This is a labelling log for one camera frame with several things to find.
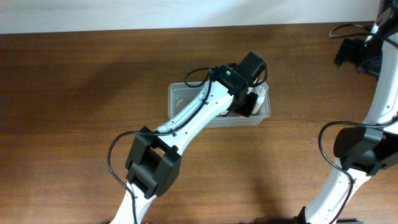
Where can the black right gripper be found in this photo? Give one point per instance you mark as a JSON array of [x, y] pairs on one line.
[[344, 51]]

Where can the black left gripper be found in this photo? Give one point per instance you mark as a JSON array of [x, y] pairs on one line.
[[249, 107]]

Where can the white spray bottle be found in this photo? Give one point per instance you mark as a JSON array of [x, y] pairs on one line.
[[262, 97]]

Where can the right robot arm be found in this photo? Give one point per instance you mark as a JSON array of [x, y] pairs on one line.
[[361, 150]]

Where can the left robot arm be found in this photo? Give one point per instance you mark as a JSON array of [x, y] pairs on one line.
[[153, 163]]

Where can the clear plastic container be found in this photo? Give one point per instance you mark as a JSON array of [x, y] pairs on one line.
[[180, 95]]

